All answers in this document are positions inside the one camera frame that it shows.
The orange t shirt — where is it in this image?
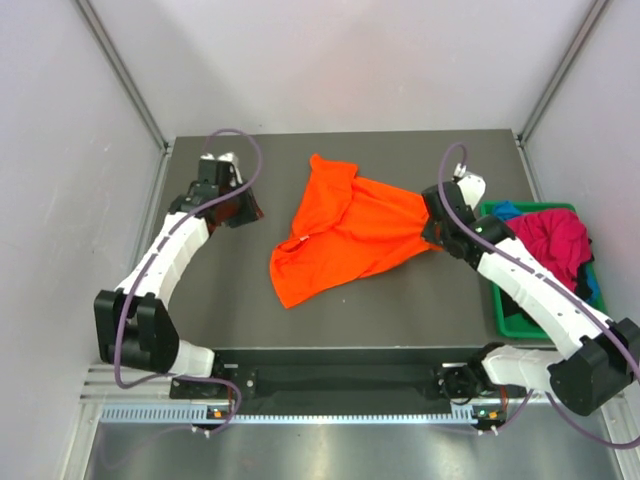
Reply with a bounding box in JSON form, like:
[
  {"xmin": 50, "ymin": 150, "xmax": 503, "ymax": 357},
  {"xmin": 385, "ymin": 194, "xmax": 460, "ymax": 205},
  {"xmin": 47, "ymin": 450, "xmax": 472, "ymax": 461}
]
[{"xmin": 269, "ymin": 154, "xmax": 440, "ymax": 309}]

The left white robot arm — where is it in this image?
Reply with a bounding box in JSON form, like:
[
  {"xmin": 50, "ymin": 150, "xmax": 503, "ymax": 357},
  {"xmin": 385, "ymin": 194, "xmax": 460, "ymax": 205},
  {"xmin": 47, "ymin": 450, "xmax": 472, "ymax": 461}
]
[{"xmin": 94, "ymin": 152, "xmax": 263, "ymax": 397}]

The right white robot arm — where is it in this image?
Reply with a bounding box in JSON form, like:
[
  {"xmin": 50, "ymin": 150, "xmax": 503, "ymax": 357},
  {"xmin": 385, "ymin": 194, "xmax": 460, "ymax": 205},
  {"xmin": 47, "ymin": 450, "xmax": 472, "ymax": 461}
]
[{"xmin": 422, "ymin": 175, "xmax": 639, "ymax": 416}]

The blue t shirt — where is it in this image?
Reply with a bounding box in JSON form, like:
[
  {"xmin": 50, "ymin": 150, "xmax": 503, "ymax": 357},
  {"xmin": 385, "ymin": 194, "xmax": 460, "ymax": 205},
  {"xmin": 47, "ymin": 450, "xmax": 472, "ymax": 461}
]
[{"xmin": 491, "ymin": 201, "xmax": 523, "ymax": 222}]

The black t shirt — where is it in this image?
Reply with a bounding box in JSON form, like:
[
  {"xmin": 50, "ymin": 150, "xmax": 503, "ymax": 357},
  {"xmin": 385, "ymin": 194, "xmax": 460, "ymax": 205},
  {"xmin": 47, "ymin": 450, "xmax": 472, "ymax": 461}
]
[{"xmin": 499, "ymin": 261, "xmax": 601, "ymax": 325}]

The green plastic bin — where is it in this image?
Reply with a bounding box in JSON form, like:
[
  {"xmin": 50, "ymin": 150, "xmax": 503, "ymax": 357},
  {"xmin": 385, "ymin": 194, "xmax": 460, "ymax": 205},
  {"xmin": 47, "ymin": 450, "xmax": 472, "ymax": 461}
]
[{"xmin": 478, "ymin": 203, "xmax": 612, "ymax": 355}]

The magenta t shirt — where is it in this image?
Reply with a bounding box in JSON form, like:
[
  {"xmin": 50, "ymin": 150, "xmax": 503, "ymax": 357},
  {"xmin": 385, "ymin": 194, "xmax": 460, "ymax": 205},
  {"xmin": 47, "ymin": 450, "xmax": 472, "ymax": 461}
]
[{"xmin": 506, "ymin": 208, "xmax": 592, "ymax": 292}]

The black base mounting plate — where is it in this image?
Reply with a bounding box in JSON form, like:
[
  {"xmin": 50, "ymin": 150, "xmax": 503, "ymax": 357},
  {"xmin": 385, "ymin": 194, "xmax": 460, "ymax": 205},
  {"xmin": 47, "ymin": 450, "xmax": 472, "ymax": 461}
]
[{"xmin": 168, "ymin": 363, "xmax": 526, "ymax": 401}]

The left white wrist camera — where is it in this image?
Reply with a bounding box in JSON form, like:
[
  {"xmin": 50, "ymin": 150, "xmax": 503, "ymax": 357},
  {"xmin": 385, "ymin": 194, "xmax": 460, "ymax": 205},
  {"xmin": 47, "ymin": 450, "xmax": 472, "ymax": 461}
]
[{"xmin": 198, "ymin": 152, "xmax": 243, "ymax": 187}]

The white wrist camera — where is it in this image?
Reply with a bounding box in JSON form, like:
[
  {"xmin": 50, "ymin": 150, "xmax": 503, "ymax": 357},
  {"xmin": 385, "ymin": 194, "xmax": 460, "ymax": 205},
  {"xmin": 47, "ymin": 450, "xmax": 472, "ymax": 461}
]
[
  {"xmin": 452, "ymin": 163, "xmax": 486, "ymax": 209},
  {"xmin": 198, "ymin": 152, "xmax": 243, "ymax": 187}
]

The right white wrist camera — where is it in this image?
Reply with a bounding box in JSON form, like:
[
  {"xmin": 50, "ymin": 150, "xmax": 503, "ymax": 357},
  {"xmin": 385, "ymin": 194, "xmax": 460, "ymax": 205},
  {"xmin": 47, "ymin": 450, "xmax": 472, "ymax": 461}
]
[{"xmin": 452, "ymin": 163, "xmax": 486, "ymax": 209}]

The grey slotted cable duct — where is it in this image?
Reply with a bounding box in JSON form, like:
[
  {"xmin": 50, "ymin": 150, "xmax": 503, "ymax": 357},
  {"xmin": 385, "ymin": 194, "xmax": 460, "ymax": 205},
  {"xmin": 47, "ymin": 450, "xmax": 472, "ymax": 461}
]
[{"xmin": 99, "ymin": 402, "xmax": 506, "ymax": 425}]

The left aluminium frame post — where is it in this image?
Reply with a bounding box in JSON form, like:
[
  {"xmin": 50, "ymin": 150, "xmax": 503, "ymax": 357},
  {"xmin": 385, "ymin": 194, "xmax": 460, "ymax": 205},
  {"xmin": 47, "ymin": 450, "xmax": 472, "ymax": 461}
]
[{"xmin": 71, "ymin": 0, "xmax": 169, "ymax": 153}]

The aluminium frame post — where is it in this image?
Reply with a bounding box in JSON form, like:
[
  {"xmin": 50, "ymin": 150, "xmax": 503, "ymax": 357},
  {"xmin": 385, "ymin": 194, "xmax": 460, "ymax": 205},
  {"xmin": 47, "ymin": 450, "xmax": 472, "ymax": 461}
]
[
  {"xmin": 71, "ymin": 0, "xmax": 169, "ymax": 153},
  {"xmin": 516, "ymin": 0, "xmax": 613, "ymax": 149}
]

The right aluminium frame post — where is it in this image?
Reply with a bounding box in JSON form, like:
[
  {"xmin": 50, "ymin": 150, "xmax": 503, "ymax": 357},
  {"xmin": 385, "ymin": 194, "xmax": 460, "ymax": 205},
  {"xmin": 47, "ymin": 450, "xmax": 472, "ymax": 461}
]
[{"xmin": 516, "ymin": 0, "xmax": 613, "ymax": 149}]

